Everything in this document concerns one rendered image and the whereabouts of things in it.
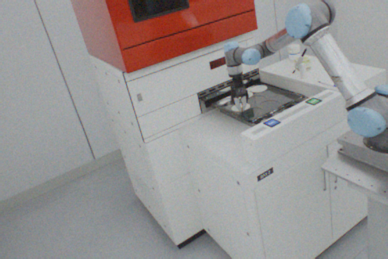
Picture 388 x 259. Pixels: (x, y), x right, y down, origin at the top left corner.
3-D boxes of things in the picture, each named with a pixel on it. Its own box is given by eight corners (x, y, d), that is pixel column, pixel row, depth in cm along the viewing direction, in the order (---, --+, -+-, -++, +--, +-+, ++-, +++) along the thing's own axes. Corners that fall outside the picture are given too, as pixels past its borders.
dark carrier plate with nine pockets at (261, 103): (213, 104, 196) (213, 102, 196) (260, 83, 212) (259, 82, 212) (251, 121, 169) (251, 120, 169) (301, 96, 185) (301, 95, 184)
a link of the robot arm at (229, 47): (231, 46, 160) (219, 44, 166) (234, 68, 165) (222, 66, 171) (242, 41, 164) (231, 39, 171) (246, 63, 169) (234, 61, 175)
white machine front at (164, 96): (143, 142, 185) (122, 72, 169) (259, 89, 222) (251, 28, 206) (145, 143, 182) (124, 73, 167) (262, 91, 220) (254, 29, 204)
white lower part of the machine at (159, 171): (137, 202, 271) (105, 109, 239) (222, 157, 309) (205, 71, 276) (179, 256, 215) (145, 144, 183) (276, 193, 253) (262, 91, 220)
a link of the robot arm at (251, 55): (265, 45, 159) (249, 43, 167) (248, 51, 153) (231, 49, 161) (267, 61, 162) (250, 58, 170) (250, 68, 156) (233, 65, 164)
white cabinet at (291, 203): (205, 238, 225) (177, 129, 192) (309, 172, 269) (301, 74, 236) (271, 309, 174) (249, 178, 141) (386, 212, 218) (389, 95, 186)
